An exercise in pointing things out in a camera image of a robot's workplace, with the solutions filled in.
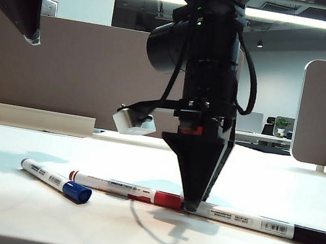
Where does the long ceiling light strip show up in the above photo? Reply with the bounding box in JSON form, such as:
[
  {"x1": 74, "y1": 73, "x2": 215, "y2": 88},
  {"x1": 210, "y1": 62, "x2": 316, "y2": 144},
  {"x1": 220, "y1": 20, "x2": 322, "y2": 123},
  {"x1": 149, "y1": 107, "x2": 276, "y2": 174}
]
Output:
[{"x1": 147, "y1": 0, "x2": 326, "y2": 30}]

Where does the metal wall switch plate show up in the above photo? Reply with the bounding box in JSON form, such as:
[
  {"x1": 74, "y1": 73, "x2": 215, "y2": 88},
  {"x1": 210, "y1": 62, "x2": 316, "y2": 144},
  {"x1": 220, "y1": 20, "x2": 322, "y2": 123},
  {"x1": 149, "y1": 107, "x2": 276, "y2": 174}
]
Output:
[{"x1": 40, "y1": 0, "x2": 60, "y2": 18}]

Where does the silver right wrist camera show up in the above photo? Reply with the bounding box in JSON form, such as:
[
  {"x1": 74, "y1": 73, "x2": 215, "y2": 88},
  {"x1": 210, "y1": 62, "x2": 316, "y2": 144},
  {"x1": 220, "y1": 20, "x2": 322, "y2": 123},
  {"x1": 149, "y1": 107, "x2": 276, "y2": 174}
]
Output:
[{"x1": 109, "y1": 104, "x2": 158, "y2": 140}]

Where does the black right camera cable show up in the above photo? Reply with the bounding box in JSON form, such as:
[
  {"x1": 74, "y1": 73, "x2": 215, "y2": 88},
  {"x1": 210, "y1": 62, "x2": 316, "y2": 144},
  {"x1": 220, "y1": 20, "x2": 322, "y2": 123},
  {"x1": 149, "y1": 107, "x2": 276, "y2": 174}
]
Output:
[{"x1": 128, "y1": 0, "x2": 204, "y2": 131}]

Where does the white background desk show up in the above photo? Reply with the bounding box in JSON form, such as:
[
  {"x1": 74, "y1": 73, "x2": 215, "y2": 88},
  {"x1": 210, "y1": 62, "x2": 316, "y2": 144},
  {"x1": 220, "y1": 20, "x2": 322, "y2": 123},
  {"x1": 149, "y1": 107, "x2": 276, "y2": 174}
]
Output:
[{"x1": 233, "y1": 129, "x2": 293, "y2": 151}]

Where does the black right arm loop cable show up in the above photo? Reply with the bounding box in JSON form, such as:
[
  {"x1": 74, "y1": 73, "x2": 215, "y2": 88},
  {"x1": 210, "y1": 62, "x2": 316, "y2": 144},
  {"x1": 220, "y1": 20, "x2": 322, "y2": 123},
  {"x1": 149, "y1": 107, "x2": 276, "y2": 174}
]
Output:
[{"x1": 225, "y1": 31, "x2": 267, "y2": 118}]

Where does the wide brown desk divider panel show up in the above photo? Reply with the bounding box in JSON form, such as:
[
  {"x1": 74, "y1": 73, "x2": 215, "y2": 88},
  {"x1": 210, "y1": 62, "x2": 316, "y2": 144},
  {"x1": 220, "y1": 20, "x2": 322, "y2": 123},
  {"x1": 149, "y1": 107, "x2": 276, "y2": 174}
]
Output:
[{"x1": 0, "y1": 6, "x2": 247, "y2": 151}]

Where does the small potted green plant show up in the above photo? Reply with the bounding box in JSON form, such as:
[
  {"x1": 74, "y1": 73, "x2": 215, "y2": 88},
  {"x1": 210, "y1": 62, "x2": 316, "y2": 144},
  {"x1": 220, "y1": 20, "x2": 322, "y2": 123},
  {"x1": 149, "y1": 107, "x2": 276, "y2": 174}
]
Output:
[{"x1": 272, "y1": 116, "x2": 291, "y2": 140}]

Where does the red cap whiteboard marker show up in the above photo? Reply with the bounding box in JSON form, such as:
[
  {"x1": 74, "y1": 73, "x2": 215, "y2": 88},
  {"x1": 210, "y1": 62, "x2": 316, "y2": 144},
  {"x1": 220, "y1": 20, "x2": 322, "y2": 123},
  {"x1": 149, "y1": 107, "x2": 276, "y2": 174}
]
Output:
[{"x1": 66, "y1": 169, "x2": 186, "y2": 211}]

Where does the flat white box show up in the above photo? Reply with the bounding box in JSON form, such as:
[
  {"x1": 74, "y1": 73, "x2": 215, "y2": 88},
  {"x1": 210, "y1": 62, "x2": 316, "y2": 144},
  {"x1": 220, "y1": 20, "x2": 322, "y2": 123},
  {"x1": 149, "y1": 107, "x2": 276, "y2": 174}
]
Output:
[{"x1": 0, "y1": 103, "x2": 97, "y2": 141}]

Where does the blue cap whiteboard marker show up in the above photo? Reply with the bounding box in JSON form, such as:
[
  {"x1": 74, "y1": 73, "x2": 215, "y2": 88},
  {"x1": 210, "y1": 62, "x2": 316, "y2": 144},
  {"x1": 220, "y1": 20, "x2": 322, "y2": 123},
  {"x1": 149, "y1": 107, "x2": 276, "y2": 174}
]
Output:
[{"x1": 15, "y1": 157, "x2": 97, "y2": 207}]

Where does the black cap whiteboard marker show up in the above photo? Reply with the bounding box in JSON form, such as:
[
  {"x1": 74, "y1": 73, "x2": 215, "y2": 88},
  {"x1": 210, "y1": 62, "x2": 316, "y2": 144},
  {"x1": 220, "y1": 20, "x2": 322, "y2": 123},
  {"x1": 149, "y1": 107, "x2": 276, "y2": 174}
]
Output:
[{"x1": 178, "y1": 198, "x2": 326, "y2": 244}]

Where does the black office chair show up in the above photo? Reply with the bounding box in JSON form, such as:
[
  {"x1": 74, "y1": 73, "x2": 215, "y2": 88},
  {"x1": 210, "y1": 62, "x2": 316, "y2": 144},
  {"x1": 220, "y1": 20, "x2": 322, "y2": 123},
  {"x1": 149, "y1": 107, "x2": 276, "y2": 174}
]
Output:
[{"x1": 261, "y1": 115, "x2": 277, "y2": 137}]

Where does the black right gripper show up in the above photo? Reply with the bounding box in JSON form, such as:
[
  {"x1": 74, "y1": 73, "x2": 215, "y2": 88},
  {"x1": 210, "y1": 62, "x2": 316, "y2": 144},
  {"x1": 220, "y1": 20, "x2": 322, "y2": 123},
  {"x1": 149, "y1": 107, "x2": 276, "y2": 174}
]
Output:
[{"x1": 149, "y1": 93, "x2": 242, "y2": 218}]

